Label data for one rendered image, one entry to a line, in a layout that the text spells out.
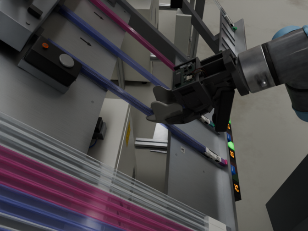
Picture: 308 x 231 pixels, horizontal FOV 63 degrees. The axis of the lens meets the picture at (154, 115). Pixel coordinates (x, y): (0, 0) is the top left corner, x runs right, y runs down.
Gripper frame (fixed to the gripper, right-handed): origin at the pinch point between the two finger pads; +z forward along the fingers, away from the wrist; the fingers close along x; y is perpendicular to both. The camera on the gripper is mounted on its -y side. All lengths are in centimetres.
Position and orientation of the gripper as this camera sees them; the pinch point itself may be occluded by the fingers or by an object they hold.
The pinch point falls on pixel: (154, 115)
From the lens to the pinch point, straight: 54.9
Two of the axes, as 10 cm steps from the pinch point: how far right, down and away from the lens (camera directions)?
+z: -8.4, 3.0, 4.5
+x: -0.9, 7.5, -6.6
